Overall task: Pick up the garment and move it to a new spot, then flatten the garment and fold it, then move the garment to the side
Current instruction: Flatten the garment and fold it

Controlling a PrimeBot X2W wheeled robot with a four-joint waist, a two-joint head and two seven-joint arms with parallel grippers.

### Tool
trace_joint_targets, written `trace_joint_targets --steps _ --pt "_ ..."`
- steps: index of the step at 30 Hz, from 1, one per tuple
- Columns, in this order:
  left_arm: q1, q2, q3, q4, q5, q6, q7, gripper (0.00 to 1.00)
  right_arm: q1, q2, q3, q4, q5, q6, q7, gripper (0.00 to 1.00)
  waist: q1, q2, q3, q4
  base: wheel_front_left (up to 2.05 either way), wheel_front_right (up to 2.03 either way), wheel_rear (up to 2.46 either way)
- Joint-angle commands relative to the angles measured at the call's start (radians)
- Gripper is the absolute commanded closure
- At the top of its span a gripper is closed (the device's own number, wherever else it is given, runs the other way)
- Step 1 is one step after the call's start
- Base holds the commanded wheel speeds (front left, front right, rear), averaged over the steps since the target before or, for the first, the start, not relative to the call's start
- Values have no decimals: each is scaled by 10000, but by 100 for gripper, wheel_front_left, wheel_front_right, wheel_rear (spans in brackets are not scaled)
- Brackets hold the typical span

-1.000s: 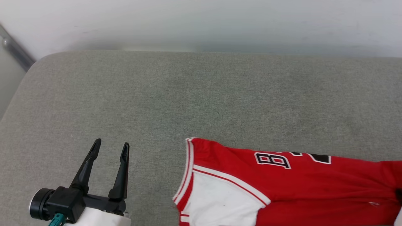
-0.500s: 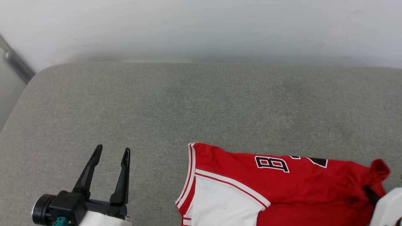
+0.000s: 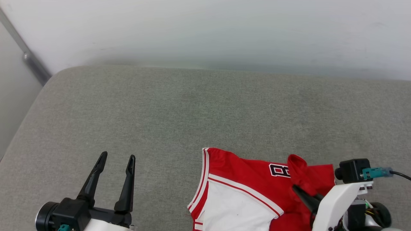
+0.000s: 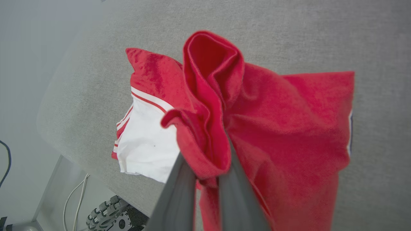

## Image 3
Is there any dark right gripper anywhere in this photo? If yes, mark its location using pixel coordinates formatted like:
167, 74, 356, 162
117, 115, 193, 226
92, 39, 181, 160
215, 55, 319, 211
292, 185, 392, 231

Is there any red and white basketball jersey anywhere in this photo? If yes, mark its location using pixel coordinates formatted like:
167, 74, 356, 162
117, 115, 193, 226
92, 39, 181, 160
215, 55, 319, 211
187, 147, 336, 231

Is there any black right camera cable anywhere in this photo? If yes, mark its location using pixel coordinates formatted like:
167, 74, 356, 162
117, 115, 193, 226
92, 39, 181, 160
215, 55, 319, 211
390, 170, 411, 181

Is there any grey fabric sofa cushion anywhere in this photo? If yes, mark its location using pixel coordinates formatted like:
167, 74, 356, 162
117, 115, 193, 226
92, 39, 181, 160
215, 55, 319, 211
0, 65, 411, 231

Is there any white left camera bracket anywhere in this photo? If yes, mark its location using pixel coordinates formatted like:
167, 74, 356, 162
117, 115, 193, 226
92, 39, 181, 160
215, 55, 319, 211
83, 219, 136, 231

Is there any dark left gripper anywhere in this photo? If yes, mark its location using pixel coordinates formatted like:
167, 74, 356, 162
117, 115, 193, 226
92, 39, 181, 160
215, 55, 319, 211
35, 151, 136, 231

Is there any teal right camera connector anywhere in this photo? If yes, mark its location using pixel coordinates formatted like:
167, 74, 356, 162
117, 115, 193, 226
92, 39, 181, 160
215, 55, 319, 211
362, 167, 393, 180

